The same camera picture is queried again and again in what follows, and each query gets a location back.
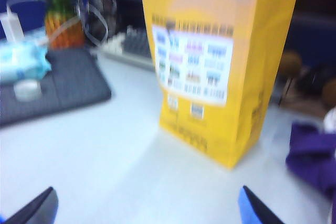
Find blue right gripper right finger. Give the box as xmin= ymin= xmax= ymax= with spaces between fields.
xmin=237 ymin=185 xmax=286 ymax=224

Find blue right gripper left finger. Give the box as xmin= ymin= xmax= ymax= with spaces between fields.
xmin=0 ymin=186 xmax=59 ymax=224

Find yellow paper bag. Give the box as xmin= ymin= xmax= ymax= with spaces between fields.
xmin=138 ymin=0 xmax=302 ymax=170

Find white cloth bag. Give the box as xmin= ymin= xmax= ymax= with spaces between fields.
xmin=323 ymin=108 xmax=336 ymax=134

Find purple cloth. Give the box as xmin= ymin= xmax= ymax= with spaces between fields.
xmin=285 ymin=122 xmax=336 ymax=201

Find clear tape roll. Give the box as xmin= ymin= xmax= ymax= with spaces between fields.
xmin=13 ymin=79 xmax=43 ymax=102

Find dark grey desk mat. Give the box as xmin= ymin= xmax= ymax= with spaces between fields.
xmin=0 ymin=47 xmax=113 ymax=127

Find brown kiwi fruit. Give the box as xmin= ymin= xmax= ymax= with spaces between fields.
xmin=279 ymin=50 xmax=303 ymax=75
xmin=322 ymin=79 xmax=336 ymax=104

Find black round object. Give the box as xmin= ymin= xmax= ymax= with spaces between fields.
xmin=296 ymin=62 xmax=331 ymax=95

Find light blue wet wipes pack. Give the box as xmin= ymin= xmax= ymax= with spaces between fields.
xmin=0 ymin=39 xmax=53 ymax=86

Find small pineapple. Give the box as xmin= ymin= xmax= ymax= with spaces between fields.
xmin=39 ymin=0 xmax=86 ymax=49

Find white charger plug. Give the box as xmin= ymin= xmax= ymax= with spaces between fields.
xmin=0 ymin=14 xmax=25 ymax=44

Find grey and white keyboard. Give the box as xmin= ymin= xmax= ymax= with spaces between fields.
xmin=101 ymin=24 xmax=155 ymax=71

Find silver mech figurine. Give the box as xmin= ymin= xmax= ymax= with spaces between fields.
xmin=93 ymin=0 xmax=118 ymax=25

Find thin white charging cable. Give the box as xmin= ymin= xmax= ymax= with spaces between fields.
xmin=6 ymin=0 xmax=110 ymax=49

